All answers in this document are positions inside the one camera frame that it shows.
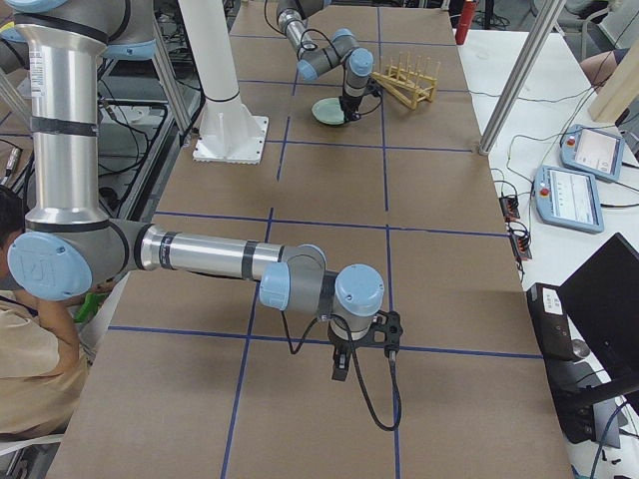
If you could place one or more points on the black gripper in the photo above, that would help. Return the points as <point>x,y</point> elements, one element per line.
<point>348,103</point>
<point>341,345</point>

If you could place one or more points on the pale green plate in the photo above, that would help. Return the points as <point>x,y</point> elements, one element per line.
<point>328,111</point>

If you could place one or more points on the wooden dish rack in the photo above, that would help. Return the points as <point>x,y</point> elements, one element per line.
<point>411,80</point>

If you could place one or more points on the red bottle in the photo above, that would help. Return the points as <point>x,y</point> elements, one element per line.
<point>465,21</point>

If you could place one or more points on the orange connector box far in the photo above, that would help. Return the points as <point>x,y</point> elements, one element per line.
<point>509,207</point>

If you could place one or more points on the orange connector box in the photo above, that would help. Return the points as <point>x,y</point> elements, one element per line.
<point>509,207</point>
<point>520,244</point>

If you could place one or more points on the orange connector box near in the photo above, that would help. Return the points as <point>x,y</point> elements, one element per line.
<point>520,244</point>

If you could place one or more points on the teach pendant near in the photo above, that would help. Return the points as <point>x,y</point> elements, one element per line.
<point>568,199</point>

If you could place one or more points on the teach pendant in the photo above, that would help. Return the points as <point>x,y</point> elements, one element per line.
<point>568,199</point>
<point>592,151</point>

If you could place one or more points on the teach pendant far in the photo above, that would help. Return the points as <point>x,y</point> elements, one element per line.
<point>592,151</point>

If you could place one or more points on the black monitor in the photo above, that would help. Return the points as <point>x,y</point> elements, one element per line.
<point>601,299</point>

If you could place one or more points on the wooden beam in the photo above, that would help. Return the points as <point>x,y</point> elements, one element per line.
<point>619,91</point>

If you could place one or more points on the person in beige shirt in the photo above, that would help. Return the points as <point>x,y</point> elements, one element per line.
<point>43,366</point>

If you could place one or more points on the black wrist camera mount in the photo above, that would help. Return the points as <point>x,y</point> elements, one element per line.
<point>386,331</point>

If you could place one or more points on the white pedestal column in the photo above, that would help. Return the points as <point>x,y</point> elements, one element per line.
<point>228,131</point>

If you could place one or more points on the grey aluminium post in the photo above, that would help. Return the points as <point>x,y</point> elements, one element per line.
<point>531,48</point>

